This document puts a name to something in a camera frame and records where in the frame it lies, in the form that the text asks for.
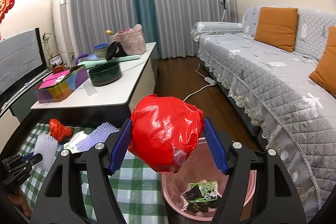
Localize purple foam fruit net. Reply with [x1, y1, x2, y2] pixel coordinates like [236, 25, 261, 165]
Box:
[76, 122, 119, 152]

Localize green snack wrapper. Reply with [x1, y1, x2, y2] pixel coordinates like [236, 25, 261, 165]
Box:
[189, 181, 219, 202]

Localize red plastic bag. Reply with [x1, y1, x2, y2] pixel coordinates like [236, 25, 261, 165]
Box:
[128, 94, 204, 175]

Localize white green printed bag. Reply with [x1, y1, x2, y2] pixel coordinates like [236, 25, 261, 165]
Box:
[63, 130, 87, 153]

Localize crumpled orange-red plastic bag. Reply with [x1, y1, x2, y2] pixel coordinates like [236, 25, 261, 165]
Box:
[49, 118, 73, 143]

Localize tv cabinet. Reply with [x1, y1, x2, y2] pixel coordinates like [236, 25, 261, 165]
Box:
[1, 71, 51, 151]

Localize clear plastic sheet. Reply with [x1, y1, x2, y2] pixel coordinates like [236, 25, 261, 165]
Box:
[83, 80, 97, 96]

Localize white coffee table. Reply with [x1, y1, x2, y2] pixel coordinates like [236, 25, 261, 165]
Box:
[30, 41, 159, 125]

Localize dark green round bowl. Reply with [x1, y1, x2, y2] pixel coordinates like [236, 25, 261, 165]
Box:
[88, 61, 122, 86]

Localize grey quilted sofa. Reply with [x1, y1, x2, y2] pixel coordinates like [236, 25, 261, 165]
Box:
[191, 6, 335, 219]

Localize colourful rainbow box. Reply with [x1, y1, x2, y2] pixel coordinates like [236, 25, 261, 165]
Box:
[35, 65, 89, 103]

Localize mint green rolled mat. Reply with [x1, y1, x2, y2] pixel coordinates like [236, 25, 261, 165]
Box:
[78, 55, 141, 69]

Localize black round lid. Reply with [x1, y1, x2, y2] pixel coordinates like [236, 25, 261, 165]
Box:
[105, 42, 127, 61]

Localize stacked colourful bowls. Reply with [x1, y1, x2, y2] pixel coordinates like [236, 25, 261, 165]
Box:
[93, 43, 109, 58]

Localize red teapot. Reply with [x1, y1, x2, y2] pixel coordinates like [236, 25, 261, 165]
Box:
[52, 64, 68, 74]

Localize pink quilted basket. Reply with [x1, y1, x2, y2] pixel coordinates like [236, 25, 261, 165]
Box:
[112, 24, 146, 55]

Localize television with grey cover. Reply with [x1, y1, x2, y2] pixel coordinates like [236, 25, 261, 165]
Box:
[1, 28, 47, 101]

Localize white standing air conditioner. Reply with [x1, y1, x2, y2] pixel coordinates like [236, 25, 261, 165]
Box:
[52, 0, 80, 67]

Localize orange cushion far right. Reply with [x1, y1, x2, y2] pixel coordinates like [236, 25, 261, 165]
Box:
[309, 26, 336, 96]

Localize small bamboo plant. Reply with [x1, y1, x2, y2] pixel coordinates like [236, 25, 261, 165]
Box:
[42, 32, 57, 68]

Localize orange cushion near armrest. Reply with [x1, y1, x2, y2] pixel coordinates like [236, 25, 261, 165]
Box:
[254, 7, 298, 52]

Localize red chinese knot decoration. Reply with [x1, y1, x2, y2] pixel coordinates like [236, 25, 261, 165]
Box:
[0, 0, 15, 23]

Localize white power strip cable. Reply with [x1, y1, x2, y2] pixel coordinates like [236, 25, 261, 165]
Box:
[183, 63, 218, 102]

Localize purple handled cup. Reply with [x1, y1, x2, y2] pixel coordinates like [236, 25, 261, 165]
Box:
[75, 53, 89, 65]

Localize small photo frame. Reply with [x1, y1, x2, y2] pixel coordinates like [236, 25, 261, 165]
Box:
[49, 55, 64, 67]

